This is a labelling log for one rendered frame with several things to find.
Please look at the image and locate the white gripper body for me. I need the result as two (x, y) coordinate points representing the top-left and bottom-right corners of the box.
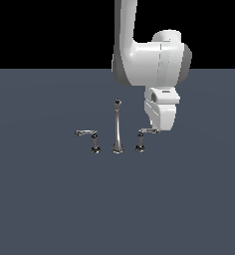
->
(143, 87), (181, 131)

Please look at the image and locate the chrome faucet spout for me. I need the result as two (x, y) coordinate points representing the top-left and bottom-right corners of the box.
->
(112, 98), (125, 154)

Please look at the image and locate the chrome faucet lever handle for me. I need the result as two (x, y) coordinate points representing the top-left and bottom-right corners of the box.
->
(74, 128), (103, 154)
(133, 127), (161, 153)

